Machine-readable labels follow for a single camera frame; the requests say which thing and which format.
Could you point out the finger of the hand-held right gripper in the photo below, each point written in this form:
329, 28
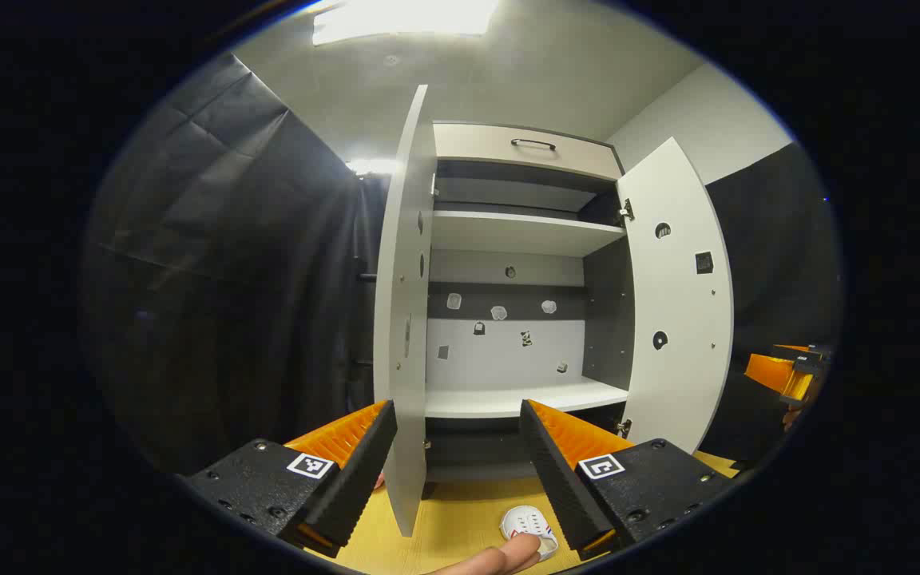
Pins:
779, 375

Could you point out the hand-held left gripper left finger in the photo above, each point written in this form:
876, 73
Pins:
356, 479

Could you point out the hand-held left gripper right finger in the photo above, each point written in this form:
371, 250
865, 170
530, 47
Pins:
556, 479

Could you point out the white shoe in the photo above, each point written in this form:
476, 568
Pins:
524, 523

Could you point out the white cabinet door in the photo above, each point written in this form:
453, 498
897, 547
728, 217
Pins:
404, 319
680, 295

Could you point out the white shoe cabinet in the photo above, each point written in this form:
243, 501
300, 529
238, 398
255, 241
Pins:
508, 231

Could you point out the beige cabinet drawer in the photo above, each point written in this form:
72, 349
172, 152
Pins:
476, 148

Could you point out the black backdrop cloth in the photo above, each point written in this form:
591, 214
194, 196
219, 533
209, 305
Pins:
228, 279

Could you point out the ceiling light panel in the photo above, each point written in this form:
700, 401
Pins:
404, 16

